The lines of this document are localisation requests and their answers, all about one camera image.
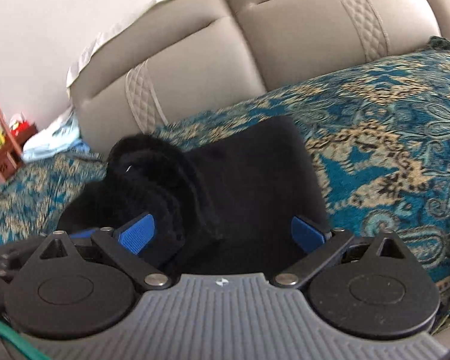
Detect teal paisley sofa throw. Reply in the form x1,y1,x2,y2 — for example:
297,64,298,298
0,37,450,340

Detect red wooden side table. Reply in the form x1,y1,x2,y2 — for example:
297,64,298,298
0,106,38,185

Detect green cable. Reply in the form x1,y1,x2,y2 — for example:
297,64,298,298
0,316,50,360

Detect light blue cloth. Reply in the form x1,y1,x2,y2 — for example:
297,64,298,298
22,107,80,163

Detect beige leather sofa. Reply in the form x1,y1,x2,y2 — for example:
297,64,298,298
67,0,450,154

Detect black pants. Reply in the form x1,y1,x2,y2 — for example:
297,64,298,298
57,116,330,275

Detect red and white toy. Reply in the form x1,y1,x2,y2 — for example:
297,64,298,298
9,113,30,136

